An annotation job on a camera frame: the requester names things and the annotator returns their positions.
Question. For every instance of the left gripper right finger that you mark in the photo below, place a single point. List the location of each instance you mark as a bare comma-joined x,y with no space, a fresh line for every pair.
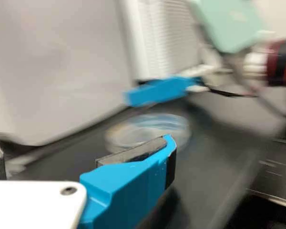
128,190

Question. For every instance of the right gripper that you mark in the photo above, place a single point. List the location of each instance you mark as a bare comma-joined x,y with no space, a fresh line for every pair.
214,59

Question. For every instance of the petri dish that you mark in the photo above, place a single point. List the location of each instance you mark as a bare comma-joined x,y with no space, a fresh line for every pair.
143,133

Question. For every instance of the incubator door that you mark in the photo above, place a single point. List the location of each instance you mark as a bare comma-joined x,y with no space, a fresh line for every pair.
166,35

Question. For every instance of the black platform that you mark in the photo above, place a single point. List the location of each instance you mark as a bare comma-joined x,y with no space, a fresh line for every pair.
217,179

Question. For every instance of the white box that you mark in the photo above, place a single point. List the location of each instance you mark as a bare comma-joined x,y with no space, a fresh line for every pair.
50,59

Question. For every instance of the right wrist camera phone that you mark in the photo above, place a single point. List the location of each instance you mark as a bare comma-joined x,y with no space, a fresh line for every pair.
228,23

